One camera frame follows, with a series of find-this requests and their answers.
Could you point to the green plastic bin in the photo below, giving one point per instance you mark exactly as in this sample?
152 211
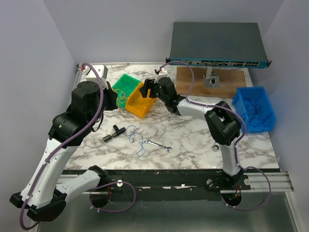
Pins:
124 87

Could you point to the wooden board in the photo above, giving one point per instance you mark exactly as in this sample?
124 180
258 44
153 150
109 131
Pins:
222 83

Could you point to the grey metal stand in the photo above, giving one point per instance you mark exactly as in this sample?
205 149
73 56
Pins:
211 79

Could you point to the network switch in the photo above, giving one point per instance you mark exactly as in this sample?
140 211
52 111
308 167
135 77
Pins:
218 44

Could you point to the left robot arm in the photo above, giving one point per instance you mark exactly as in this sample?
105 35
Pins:
43 197

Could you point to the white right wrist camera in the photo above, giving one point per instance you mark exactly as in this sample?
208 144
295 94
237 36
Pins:
161 73

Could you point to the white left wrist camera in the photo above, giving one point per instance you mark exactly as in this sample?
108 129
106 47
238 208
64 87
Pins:
102 72

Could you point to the silver open-end wrench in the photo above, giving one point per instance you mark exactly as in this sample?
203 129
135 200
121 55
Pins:
166 148

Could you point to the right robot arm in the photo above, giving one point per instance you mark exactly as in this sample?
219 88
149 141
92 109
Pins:
223 123

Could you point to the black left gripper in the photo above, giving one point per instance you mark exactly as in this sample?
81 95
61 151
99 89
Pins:
112 96

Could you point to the black socket T-handle tool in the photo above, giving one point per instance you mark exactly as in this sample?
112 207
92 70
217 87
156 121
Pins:
116 133

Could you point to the blue plastic bin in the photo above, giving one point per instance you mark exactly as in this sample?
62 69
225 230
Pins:
253 105

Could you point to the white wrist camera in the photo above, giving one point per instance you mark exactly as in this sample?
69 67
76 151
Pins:
161 73
102 72

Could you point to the yellow plastic bin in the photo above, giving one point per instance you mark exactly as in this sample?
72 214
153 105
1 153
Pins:
138 105

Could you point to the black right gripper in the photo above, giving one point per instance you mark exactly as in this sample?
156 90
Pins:
147 85

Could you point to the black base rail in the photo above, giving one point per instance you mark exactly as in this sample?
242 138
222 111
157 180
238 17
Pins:
170 185

